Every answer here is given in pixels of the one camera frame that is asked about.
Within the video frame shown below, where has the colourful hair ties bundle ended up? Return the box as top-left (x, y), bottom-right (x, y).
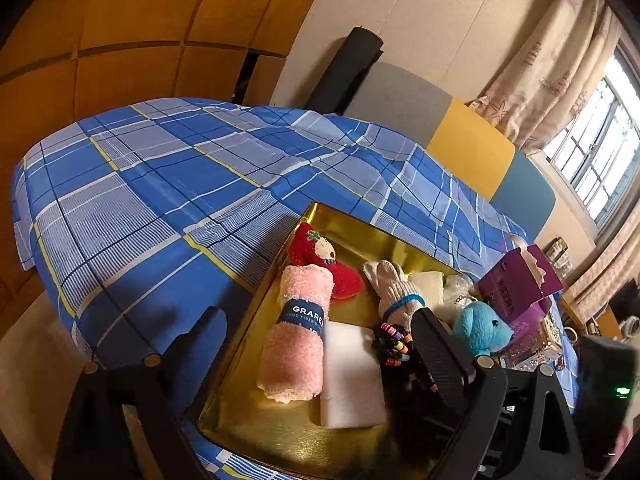
top-left (372, 322), bottom-right (453, 441)

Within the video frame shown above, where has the embossed silver tin lid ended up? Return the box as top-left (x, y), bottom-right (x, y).
top-left (499, 319), bottom-right (568, 372)

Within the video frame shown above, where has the blue plaid bed sheet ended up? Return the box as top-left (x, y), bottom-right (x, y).
top-left (12, 97), bottom-right (576, 480)

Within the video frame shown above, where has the gold metal tray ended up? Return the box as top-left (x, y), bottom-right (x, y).
top-left (195, 202), bottom-right (483, 480)

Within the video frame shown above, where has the grey yellow blue headboard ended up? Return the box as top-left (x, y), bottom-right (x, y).
top-left (345, 61), bottom-right (557, 228)

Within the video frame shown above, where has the cream mesh bandage roll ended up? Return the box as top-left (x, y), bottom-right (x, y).
top-left (409, 270), bottom-right (447, 312)

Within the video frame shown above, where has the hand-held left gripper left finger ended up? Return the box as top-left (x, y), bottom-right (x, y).
top-left (52, 306), bottom-right (229, 480)

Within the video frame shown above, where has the blue teddy bear plush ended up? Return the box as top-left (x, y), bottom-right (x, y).
top-left (451, 300), bottom-right (516, 357)

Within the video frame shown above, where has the white sponge block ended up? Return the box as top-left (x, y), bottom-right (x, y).
top-left (317, 322), bottom-right (389, 430)

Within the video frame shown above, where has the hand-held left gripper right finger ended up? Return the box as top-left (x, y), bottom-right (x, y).
top-left (410, 307), bottom-right (586, 480)

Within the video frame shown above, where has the barred window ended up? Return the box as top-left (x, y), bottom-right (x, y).
top-left (542, 42), bottom-right (640, 226)

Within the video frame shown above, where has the clear plastic bag of cotton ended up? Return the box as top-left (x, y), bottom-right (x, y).
top-left (442, 274), bottom-right (477, 322)

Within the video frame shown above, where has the white knit work glove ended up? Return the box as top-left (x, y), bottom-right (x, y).
top-left (362, 259), bottom-right (427, 332)

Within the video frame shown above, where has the black rolled mat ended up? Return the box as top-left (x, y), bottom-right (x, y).
top-left (305, 26), bottom-right (386, 115)

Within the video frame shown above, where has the red strawberry plush mitt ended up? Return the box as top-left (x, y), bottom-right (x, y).
top-left (287, 222), bottom-right (365, 301)

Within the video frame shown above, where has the purple tissue box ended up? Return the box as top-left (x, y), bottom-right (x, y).
top-left (477, 244), bottom-right (564, 332)

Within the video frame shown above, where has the beige patterned curtain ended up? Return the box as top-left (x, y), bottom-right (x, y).
top-left (467, 0), bottom-right (626, 156)

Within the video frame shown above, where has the pink towel blue band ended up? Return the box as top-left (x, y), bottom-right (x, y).
top-left (257, 265), bottom-right (335, 404)

